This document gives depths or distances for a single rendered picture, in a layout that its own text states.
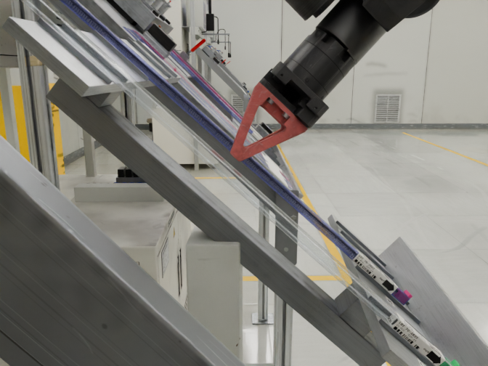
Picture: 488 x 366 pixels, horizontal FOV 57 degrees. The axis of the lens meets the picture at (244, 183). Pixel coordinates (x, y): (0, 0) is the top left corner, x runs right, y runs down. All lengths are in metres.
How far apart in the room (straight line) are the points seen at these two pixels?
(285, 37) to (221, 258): 7.19
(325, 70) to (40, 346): 0.35
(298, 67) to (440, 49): 7.83
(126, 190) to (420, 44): 7.15
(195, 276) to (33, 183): 0.34
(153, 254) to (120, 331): 0.84
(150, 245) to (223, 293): 0.53
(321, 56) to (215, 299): 0.28
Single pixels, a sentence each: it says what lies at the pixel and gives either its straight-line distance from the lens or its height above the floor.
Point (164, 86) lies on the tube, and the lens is 0.48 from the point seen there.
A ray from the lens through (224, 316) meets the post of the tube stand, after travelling 0.53.
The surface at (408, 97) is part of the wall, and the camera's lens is 8.11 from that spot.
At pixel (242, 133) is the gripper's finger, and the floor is 0.94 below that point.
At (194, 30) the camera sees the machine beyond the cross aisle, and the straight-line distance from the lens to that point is 4.47.
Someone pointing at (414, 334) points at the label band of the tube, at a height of 0.77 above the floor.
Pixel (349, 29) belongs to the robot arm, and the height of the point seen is 1.04.
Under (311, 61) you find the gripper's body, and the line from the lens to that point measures 0.46.
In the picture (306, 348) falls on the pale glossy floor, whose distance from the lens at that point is 1.78.
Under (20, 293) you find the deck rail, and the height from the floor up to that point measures 0.92.
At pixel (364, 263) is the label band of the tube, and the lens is 0.52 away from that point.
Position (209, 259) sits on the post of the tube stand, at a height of 0.80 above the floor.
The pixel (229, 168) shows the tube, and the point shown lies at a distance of 0.38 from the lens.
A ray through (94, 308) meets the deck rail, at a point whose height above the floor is 0.91.
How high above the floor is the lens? 1.00
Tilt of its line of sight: 14 degrees down
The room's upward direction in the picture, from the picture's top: straight up
